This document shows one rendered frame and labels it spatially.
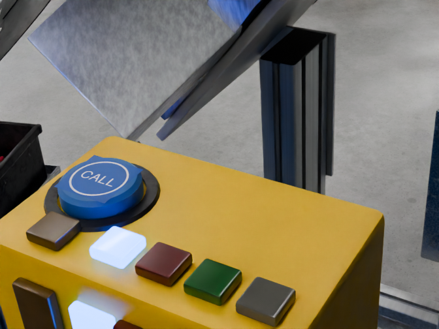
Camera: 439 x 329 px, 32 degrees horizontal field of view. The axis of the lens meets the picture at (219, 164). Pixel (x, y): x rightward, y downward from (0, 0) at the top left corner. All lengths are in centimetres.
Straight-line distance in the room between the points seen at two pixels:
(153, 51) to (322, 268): 42
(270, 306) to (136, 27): 45
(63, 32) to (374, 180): 162
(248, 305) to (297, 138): 60
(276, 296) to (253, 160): 203
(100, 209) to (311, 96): 57
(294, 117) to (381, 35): 227
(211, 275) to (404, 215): 182
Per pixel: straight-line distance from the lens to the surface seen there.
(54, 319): 35
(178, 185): 37
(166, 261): 32
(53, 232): 34
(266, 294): 30
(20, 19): 86
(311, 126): 92
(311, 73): 88
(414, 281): 192
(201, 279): 30
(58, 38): 72
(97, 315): 33
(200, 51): 70
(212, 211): 35
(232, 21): 70
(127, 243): 33
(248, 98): 266
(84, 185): 36
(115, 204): 35
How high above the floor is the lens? 128
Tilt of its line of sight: 34 degrees down
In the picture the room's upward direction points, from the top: 4 degrees counter-clockwise
